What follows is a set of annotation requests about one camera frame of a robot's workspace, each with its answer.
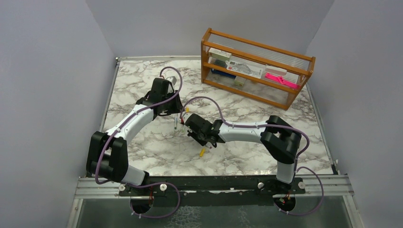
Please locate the orange wooden shelf rack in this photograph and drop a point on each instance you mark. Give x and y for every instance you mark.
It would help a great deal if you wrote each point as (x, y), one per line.
(293, 66)

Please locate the aluminium frame rail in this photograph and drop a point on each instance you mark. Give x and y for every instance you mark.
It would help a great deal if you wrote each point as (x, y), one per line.
(333, 185)

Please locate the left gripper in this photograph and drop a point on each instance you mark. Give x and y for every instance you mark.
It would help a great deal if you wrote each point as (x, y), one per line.
(177, 107)

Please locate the pink plastic tool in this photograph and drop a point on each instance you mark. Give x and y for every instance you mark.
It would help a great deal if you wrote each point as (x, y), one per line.
(282, 81)

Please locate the small white box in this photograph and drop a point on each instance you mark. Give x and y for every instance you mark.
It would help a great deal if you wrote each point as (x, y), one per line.
(239, 81)

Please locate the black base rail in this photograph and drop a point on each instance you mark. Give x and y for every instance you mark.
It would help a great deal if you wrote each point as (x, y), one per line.
(205, 191)

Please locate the white green box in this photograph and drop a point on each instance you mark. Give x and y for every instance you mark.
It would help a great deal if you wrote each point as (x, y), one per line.
(219, 54)

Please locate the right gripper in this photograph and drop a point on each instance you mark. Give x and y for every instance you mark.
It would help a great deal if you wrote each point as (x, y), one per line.
(192, 133)

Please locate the blue flat box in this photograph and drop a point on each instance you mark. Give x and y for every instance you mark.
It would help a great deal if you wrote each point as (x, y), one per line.
(224, 74)

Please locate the white printed card package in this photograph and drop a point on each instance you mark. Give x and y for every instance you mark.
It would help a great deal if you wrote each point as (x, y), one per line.
(244, 68)

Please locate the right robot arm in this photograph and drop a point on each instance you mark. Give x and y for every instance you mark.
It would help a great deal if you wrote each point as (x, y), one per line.
(281, 140)

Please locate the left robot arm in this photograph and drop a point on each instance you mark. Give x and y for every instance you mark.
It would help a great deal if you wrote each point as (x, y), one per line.
(108, 151)

